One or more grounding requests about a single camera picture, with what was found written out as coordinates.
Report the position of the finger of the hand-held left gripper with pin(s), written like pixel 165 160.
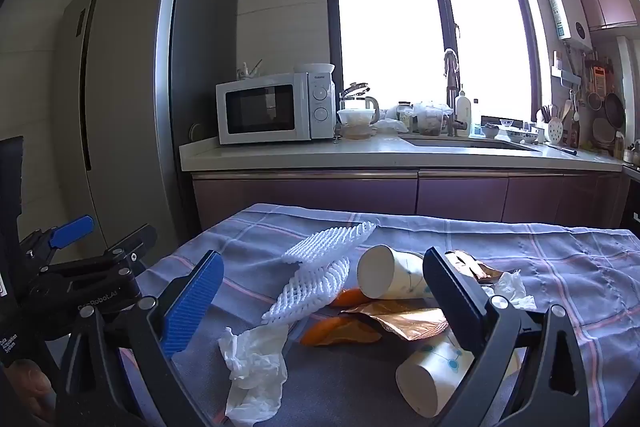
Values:
pixel 72 229
pixel 132 249

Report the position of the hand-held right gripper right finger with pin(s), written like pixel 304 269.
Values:
pixel 445 287

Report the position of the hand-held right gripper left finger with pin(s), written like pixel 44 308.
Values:
pixel 192 302

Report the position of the small copper foil wrapper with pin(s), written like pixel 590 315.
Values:
pixel 470 267

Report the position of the large gold foil wrapper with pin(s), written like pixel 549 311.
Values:
pixel 400 314

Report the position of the white tissue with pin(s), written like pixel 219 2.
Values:
pixel 510 289
pixel 255 357

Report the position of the white patterned paper cup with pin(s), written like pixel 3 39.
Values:
pixel 380 269
pixel 425 382

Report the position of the orange peel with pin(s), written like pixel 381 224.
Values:
pixel 350 297
pixel 340 332

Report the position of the white foam fruit net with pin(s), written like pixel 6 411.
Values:
pixel 325 242
pixel 305 292

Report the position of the person's left hand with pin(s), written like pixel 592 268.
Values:
pixel 30 387

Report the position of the purple base cabinets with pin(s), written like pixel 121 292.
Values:
pixel 350 197

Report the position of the plaid blue tablecloth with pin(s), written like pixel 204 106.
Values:
pixel 575 267

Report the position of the small round dish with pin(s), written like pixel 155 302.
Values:
pixel 195 131

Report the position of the kitchen sink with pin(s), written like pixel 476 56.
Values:
pixel 465 143

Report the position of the silver refrigerator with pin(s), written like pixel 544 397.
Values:
pixel 125 82

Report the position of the small dark bowl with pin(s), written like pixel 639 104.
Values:
pixel 490 131

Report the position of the blue patterned bowl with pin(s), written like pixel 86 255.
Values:
pixel 522 136

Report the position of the clear plastic food bags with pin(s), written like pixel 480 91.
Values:
pixel 432 117

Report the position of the glass jar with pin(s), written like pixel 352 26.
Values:
pixel 407 117

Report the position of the white soap bottle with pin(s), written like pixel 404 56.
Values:
pixel 463 112

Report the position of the kitchen knife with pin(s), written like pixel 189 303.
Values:
pixel 562 149

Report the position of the white kitchen countertop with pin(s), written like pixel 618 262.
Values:
pixel 300 154

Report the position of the clear lidded food container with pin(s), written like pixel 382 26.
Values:
pixel 356 123

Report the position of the white microwave oven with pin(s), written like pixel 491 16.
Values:
pixel 260 109

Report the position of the white slotted skimmer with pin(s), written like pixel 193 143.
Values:
pixel 555 131

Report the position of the dark sauce bottle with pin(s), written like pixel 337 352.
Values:
pixel 573 132

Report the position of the metal kitchen faucet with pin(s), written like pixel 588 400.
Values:
pixel 451 77

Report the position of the small white bottle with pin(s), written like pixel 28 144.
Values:
pixel 245 71

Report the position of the glass kettle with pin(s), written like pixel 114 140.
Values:
pixel 356 91

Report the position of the hanging frying pan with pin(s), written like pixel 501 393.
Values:
pixel 615 109

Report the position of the large kitchen window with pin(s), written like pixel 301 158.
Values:
pixel 385 17

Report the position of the white water heater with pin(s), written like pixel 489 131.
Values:
pixel 565 7

